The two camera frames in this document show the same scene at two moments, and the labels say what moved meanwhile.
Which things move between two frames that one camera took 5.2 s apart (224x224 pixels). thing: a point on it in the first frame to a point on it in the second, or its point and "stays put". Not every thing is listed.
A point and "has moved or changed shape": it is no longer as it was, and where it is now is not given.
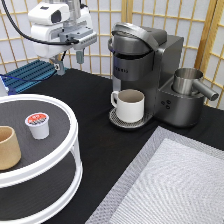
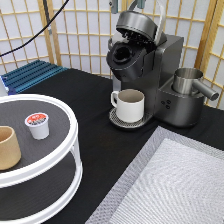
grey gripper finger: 80,57 to 114,6
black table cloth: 107,150 stays put
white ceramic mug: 129,104 stays put
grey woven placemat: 170,179 stays put
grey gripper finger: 59,64 to 141,4
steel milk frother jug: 185,82 stays put
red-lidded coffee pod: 38,124 stays put
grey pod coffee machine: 145,59 has moved or changed shape
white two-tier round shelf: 49,171 stays put
